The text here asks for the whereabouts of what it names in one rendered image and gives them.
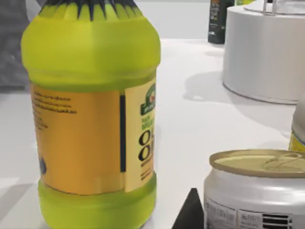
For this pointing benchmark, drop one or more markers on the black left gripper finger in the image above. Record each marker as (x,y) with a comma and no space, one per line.
(190,214)

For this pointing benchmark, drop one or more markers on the silver can with gold lid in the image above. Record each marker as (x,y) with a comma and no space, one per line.
(252,190)

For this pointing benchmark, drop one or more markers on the white bottle with yellow label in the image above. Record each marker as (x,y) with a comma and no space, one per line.
(298,128)

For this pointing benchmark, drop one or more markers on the yellow-green bottle with orange label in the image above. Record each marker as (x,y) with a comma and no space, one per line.
(90,95)

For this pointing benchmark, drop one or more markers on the white round container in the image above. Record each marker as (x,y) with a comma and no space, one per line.
(259,59)

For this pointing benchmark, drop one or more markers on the dark green bottle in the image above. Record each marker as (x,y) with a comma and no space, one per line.
(217,21)

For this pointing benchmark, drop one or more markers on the small yellow-green bottle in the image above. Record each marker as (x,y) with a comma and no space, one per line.
(243,2)

